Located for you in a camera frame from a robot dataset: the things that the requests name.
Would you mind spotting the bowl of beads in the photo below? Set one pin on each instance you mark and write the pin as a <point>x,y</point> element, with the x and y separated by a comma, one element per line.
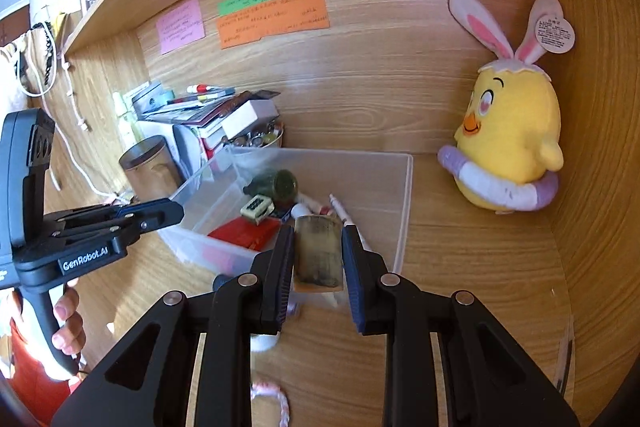
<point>264,135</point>

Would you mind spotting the dark green spray bottle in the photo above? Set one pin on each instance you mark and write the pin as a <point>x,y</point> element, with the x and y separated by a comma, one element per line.
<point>281,186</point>

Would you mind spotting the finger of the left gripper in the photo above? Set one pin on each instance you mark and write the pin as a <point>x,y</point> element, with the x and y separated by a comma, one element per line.
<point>153,215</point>

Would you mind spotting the red envelope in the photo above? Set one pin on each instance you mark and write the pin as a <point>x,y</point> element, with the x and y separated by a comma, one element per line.
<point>246,234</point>

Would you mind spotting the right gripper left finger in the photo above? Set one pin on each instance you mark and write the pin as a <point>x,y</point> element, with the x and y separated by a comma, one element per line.
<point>195,347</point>

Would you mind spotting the brown ceramic lidded mug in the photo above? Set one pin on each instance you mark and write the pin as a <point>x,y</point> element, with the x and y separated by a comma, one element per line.
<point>150,169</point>

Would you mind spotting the white tape roll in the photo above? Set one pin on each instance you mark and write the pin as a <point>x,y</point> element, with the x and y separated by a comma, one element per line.
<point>263,342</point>

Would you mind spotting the red white marker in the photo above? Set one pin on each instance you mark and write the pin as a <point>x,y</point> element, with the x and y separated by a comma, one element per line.
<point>202,88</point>

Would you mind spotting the person's left hand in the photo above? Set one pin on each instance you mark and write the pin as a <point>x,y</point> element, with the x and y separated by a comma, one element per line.
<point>70,337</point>

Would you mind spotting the clear plastic storage bin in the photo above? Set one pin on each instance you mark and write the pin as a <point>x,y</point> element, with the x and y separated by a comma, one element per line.
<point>373,189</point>

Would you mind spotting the pink white cosmetic tube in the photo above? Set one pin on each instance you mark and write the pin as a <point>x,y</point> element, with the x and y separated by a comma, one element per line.
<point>305,205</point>

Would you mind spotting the pink sticky note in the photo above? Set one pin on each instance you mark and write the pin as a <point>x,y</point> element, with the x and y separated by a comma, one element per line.
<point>180,26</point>

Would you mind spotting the stack of books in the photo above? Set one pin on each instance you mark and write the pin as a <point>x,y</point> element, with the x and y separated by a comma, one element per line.
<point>193,126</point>

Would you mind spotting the yellow chick plush toy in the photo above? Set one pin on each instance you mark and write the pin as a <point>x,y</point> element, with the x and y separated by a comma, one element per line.
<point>506,153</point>

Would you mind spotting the small brown glass jar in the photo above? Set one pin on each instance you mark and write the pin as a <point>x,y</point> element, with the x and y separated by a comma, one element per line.
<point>318,265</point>

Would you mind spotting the orange paper note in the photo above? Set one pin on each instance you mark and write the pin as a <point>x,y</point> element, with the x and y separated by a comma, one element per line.
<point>271,18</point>

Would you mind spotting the white small box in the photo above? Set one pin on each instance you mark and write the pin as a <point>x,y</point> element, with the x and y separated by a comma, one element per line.
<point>249,115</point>

